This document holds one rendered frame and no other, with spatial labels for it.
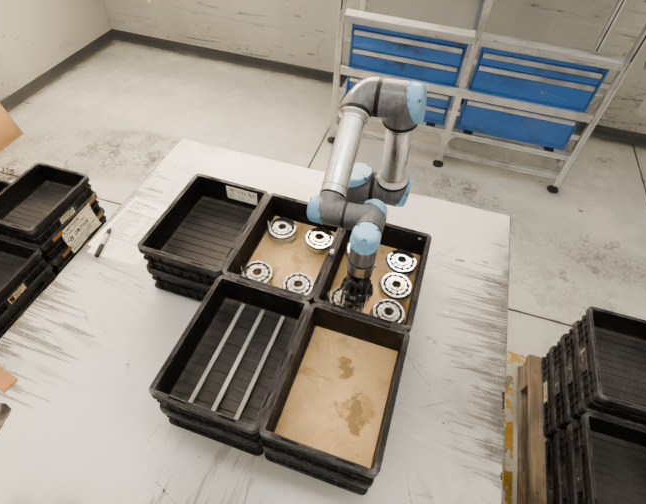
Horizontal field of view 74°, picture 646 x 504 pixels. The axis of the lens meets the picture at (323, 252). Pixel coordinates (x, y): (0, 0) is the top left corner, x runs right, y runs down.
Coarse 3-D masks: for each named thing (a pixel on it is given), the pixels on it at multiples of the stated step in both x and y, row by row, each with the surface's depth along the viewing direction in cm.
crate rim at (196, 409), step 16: (256, 288) 129; (304, 304) 127; (192, 320) 121; (176, 352) 115; (288, 352) 116; (272, 384) 110; (160, 400) 108; (176, 400) 108; (208, 416) 105; (224, 416) 104; (256, 432) 104
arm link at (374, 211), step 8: (368, 200) 121; (376, 200) 120; (352, 208) 118; (360, 208) 117; (368, 208) 118; (376, 208) 118; (384, 208) 119; (344, 216) 117; (352, 216) 117; (360, 216) 117; (368, 216) 116; (376, 216) 116; (384, 216) 118; (344, 224) 119; (352, 224) 118; (376, 224) 114; (384, 224) 118
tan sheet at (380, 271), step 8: (384, 248) 156; (392, 248) 156; (344, 256) 152; (376, 256) 153; (384, 256) 153; (416, 256) 154; (344, 264) 150; (376, 264) 150; (384, 264) 151; (344, 272) 148; (376, 272) 148; (384, 272) 148; (416, 272) 149; (336, 280) 145; (376, 280) 146; (376, 288) 144; (376, 296) 142; (368, 304) 140; (408, 304) 140; (368, 312) 138
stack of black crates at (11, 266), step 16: (0, 240) 194; (0, 256) 201; (16, 256) 201; (32, 256) 189; (0, 272) 195; (16, 272) 183; (32, 272) 191; (48, 272) 199; (0, 288) 177; (16, 288) 185; (32, 288) 192; (0, 304) 179; (16, 304) 186; (0, 320) 180; (16, 320) 190; (0, 336) 184
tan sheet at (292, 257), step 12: (276, 216) 163; (300, 228) 160; (264, 240) 155; (300, 240) 156; (264, 252) 152; (276, 252) 152; (288, 252) 152; (300, 252) 152; (276, 264) 148; (288, 264) 149; (300, 264) 149; (312, 264) 149; (276, 276) 145; (312, 276) 146
